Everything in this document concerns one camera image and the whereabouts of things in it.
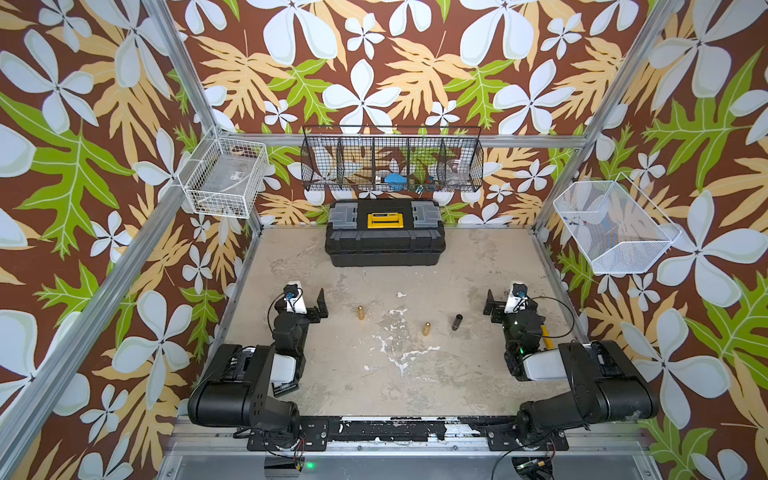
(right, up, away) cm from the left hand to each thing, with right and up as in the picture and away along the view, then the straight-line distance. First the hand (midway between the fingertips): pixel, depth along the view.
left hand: (307, 287), depth 89 cm
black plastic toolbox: (+24, +17, +7) cm, 30 cm away
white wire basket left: (-24, +32, -3) cm, 40 cm away
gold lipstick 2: (+36, -12, 0) cm, 38 cm away
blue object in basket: (+27, +34, +5) cm, 44 cm away
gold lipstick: (+16, -8, +3) cm, 18 cm away
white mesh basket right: (+89, +17, -8) cm, 91 cm away
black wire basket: (+14, +42, +9) cm, 46 cm away
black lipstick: (+46, -10, 0) cm, 47 cm away
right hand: (+61, -1, +1) cm, 61 cm away
